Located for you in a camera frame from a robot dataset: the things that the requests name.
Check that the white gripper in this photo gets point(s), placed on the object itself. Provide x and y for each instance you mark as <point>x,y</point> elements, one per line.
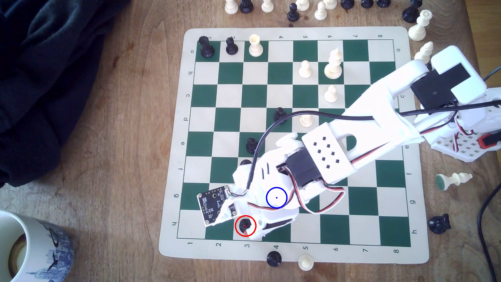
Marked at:
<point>277,218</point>

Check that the black chess pawn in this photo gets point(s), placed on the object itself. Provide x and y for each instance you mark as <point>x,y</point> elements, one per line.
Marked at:
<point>274,259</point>
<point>243,224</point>
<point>279,115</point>
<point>293,15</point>
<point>246,6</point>
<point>250,147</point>
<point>231,47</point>

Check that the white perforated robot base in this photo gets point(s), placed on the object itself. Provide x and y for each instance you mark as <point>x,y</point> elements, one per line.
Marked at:
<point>465,149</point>

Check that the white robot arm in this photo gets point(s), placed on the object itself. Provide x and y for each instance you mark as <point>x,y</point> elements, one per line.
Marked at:
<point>377,100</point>

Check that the black chess king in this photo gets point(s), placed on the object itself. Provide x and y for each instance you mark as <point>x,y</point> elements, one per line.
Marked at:
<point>245,161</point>

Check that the white chess pawn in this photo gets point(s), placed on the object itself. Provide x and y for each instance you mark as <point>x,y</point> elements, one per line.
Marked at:
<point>320,14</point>
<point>305,71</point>
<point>331,95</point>
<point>231,7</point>
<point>305,263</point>
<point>267,6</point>
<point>306,121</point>

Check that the tall white chess piece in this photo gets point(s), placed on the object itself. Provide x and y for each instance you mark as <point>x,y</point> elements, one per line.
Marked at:
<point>333,67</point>

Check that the white chess rook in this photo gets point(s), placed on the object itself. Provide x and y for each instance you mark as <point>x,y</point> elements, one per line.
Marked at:
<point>255,47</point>

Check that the tall black chess piece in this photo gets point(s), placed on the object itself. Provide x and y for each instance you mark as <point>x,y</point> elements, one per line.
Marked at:
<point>206,48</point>

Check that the black chess knight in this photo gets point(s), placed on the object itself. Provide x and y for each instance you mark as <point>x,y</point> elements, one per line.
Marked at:
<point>438,224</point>

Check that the white chess bishop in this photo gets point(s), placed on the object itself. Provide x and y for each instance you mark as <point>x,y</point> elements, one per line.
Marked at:
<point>424,51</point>

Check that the white chess queen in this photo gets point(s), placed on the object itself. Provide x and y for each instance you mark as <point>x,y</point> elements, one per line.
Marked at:
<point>418,28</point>

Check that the green and cream chessboard mat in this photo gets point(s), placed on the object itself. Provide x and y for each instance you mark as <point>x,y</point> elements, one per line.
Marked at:
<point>229,96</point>

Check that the white bishop green felt base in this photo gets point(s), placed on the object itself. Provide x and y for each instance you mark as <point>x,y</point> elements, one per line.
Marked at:
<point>454,180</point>

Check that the white mug blue print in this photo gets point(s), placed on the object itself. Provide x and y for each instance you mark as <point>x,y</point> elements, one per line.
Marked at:
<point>41,250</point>

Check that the red and black clamp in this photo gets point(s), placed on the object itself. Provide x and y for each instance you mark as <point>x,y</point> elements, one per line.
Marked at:
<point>487,141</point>

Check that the dark navy cloth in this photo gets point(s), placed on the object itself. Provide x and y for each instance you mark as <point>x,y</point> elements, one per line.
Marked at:
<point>39,78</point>

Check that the black camera circuit board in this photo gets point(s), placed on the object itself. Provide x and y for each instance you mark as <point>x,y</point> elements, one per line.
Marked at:
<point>213,203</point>

